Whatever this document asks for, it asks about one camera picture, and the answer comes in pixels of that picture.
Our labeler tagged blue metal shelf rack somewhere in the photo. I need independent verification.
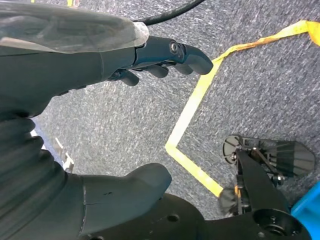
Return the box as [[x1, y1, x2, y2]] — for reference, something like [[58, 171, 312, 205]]
[[29, 129, 75, 174], [291, 180, 320, 240]]

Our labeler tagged yellow floor tape square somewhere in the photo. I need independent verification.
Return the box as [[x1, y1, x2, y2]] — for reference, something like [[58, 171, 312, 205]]
[[165, 19, 320, 199]]

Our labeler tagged black round robot plate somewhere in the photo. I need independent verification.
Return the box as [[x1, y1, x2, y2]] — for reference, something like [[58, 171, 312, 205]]
[[82, 193, 313, 240]]

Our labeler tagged black cable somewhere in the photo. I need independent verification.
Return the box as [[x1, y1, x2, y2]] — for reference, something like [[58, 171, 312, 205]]
[[132, 0, 206, 27]]

